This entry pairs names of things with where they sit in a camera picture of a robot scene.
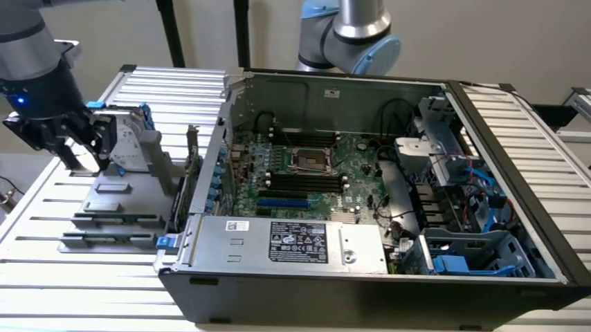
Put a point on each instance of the silver hard disk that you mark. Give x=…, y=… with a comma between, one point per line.
x=127, y=145

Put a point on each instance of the silver metal drive cage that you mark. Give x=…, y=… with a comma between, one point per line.
x=446, y=138

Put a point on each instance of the silver chipset heat sink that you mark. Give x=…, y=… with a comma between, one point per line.
x=343, y=217

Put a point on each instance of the metal side table frame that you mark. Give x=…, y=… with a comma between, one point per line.
x=575, y=103

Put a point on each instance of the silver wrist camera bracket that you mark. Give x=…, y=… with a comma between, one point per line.
x=70, y=52

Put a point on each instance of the CPU socket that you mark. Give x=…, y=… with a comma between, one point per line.
x=311, y=159

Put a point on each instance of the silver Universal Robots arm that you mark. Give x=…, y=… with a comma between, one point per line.
x=27, y=41

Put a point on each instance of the blue and grey disk bay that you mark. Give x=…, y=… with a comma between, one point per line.
x=480, y=249

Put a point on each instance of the silver power supply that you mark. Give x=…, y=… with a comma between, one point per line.
x=259, y=245

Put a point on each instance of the graphics card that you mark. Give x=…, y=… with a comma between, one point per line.
x=191, y=166

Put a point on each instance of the black RAM slot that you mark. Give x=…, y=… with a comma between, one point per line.
x=307, y=184
x=306, y=189
x=307, y=180
x=306, y=145
x=307, y=138
x=306, y=141
x=307, y=176
x=307, y=134

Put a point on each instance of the long black expansion slot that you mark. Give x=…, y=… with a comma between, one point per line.
x=283, y=195

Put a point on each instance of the grey air duct plate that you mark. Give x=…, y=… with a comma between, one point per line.
x=399, y=197

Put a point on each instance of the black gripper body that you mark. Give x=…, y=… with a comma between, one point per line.
x=44, y=95

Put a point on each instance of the green motherboard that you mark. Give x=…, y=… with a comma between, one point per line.
x=360, y=193

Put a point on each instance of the blue case latch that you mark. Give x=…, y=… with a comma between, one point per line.
x=167, y=242

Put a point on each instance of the black open PC case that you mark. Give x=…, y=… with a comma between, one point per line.
x=370, y=297

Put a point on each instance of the grey parts rack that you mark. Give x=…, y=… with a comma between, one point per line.
x=134, y=204

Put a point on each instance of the short black expansion slot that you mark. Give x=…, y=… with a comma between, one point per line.
x=267, y=212

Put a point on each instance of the black stand pole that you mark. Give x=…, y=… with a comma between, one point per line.
x=171, y=34
x=242, y=34

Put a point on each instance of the blue expansion slot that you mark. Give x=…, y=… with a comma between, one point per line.
x=283, y=203

